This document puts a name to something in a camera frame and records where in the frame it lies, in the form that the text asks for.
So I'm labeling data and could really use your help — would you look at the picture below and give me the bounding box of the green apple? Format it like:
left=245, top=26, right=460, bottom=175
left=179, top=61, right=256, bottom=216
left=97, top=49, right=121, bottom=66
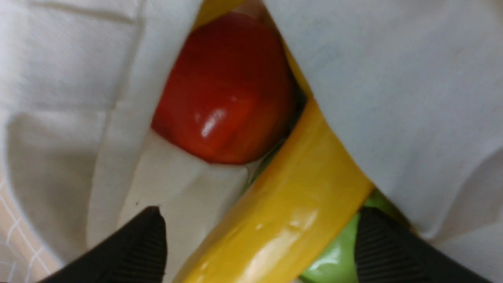
left=246, top=138, right=409, bottom=283

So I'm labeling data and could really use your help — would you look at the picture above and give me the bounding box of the white cloth tote bag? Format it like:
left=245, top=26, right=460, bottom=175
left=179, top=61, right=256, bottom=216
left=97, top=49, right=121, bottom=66
left=1, top=0, right=503, bottom=283

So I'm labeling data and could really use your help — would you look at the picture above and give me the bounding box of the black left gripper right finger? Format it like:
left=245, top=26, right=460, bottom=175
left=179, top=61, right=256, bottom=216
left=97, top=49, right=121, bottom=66
left=354, top=207, right=487, bottom=283

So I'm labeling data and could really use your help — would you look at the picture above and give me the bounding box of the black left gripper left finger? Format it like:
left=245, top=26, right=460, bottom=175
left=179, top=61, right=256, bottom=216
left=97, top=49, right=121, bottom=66
left=43, top=206, right=168, bottom=283

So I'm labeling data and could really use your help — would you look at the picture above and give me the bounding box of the red apple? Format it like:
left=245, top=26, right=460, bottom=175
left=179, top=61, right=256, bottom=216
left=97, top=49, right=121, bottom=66
left=151, top=11, right=296, bottom=165

